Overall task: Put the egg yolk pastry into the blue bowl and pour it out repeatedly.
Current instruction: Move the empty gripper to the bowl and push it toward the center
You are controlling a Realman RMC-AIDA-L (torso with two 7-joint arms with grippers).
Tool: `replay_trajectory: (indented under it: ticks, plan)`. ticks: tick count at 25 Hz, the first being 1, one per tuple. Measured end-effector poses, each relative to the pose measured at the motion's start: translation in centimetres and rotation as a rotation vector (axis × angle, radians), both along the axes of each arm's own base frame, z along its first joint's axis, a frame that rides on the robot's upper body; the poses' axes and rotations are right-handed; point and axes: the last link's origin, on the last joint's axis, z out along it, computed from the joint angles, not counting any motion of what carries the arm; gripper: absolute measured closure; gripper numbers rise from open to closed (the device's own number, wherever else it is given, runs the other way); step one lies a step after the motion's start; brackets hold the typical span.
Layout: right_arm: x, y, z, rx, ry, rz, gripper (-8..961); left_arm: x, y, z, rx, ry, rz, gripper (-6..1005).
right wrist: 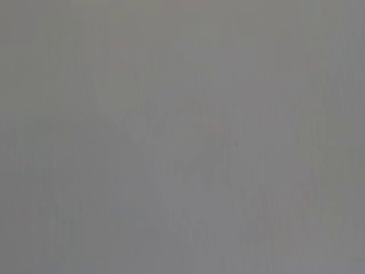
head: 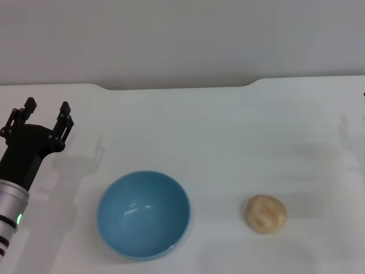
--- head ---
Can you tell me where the blue ceramic bowl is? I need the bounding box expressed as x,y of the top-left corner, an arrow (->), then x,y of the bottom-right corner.
96,170 -> 191,261

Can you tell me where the round beige egg yolk pastry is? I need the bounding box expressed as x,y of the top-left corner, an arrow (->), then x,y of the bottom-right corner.
245,194 -> 287,235

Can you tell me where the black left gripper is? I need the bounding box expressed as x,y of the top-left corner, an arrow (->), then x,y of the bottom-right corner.
0,96 -> 75,192

